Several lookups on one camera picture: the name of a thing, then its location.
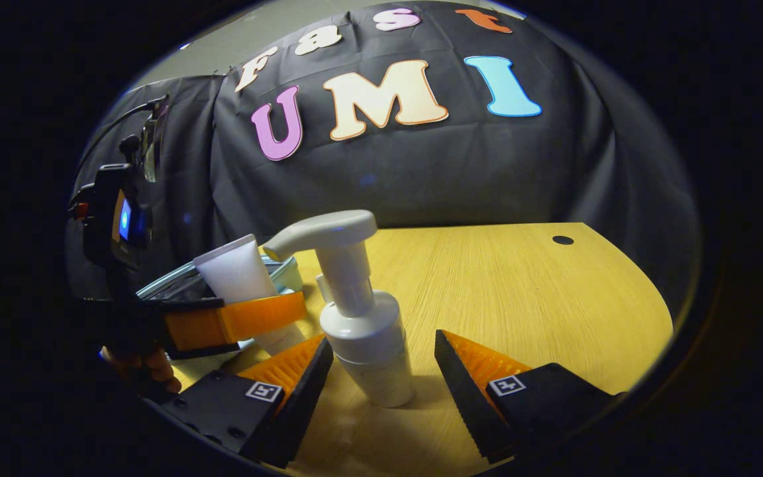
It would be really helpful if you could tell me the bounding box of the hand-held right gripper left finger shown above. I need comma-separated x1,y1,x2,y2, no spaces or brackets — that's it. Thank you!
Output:
160,335,334,470

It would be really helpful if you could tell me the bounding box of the light blue suitcase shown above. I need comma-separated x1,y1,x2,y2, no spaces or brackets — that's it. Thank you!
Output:
136,255,304,362

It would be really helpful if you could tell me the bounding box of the black backdrop cloth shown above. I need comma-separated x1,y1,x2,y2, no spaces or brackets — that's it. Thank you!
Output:
64,0,700,312

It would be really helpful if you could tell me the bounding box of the white pump bottle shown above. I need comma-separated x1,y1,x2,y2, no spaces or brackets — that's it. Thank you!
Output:
262,210,415,408

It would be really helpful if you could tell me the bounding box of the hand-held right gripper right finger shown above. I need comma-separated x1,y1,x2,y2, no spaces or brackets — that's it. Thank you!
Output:
434,329,624,464

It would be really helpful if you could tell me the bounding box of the white squeeze tube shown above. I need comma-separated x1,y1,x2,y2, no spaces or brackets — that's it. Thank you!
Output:
193,233,308,355

